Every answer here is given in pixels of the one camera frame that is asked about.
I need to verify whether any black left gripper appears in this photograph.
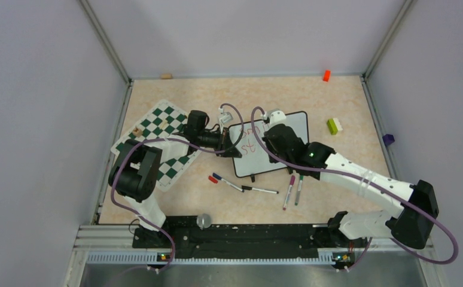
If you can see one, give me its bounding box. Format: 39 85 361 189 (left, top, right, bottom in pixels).
197 126 241 158

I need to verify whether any white whiteboard black frame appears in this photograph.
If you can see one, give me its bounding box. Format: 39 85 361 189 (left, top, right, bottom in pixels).
233 111 309 178

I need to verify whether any red marker cap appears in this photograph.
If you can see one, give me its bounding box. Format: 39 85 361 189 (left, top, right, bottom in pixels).
208 176 218 184

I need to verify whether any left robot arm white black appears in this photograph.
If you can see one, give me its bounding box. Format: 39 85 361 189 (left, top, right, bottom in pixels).
108 110 242 247

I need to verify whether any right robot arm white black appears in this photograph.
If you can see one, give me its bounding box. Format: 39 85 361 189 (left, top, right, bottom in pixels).
261 124 439 249

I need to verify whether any blue cap whiteboard marker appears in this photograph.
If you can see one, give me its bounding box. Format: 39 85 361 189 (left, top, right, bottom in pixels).
212 173 244 193

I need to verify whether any black cap whiteboard marker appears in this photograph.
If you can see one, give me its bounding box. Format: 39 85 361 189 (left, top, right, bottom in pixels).
241 185 279 194

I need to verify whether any magenta cap whiteboard marker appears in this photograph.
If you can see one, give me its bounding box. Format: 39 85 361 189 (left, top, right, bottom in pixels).
282 175 296 210

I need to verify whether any green cap whiteboard marker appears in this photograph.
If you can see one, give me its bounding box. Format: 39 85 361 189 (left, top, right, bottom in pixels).
294 175 304 206

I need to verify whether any green and white brick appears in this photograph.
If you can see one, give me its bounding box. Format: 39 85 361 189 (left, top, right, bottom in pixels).
327 118 343 135

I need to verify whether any green white chess mat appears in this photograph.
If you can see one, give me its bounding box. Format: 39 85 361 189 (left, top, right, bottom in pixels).
111 100 202 192

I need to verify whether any grey round knob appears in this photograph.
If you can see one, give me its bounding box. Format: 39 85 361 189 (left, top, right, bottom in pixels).
197 213 212 230

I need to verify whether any orange block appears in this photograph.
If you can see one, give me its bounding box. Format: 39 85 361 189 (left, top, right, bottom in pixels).
322 70 331 82

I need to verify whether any brown chess piece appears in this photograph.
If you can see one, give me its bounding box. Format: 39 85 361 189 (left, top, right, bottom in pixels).
132 127 142 138

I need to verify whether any wooden block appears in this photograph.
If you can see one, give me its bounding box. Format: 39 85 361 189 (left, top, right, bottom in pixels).
160 73 173 80

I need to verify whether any purple block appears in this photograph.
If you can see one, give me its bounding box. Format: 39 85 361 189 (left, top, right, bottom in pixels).
382 134 395 147

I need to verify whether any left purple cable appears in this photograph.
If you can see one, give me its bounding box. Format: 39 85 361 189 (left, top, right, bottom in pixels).
109 103 245 273

